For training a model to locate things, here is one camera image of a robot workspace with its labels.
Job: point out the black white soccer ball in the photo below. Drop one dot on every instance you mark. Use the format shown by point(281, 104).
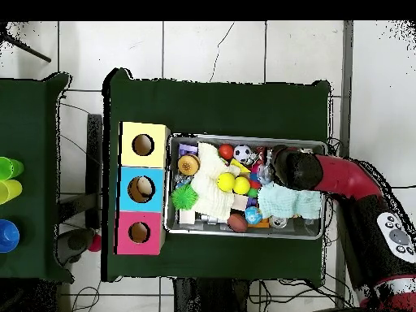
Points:
point(242, 153)

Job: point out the orange red ball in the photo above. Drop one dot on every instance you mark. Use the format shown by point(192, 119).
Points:
point(226, 151)

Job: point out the shallow silver mesh bin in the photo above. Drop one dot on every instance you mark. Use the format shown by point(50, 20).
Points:
point(292, 229)

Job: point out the blue globe ball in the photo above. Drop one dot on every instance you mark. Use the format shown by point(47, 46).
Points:
point(253, 215)

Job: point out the small red floor ball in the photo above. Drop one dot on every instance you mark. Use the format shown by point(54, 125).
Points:
point(95, 243)

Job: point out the brown toy football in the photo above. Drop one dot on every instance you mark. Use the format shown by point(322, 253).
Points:
point(237, 222)

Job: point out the wooden box with three holes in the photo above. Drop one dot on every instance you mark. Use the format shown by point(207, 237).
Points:
point(156, 201)

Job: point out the mint green waffle cloth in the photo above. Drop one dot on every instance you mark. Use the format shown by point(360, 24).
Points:
point(282, 203)

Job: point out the dark grey rounded object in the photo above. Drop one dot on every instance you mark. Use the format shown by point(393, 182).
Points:
point(76, 242)

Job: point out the toy hamburger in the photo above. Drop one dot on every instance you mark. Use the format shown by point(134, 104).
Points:
point(188, 165)

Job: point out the blue plastic cup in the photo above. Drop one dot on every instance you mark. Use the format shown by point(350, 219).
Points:
point(8, 235)

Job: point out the black tripod leg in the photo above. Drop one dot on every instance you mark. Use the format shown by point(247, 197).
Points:
point(32, 53)

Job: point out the yellow tennis ball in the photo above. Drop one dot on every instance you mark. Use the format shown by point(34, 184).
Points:
point(241, 185)

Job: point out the green spiky rubber ball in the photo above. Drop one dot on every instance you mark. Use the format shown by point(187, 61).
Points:
point(184, 196)

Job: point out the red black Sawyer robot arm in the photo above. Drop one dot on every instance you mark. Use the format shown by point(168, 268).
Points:
point(341, 175)

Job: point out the cream waffle cloth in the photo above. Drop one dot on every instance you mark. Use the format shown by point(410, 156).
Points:
point(208, 195)

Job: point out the yellow green plastic cup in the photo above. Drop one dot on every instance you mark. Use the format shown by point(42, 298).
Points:
point(11, 190)

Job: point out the bright green plastic cup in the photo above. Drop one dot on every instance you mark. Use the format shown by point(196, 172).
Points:
point(8, 167)

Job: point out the dark green side table cloth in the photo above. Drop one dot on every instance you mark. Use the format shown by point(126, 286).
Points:
point(29, 113)

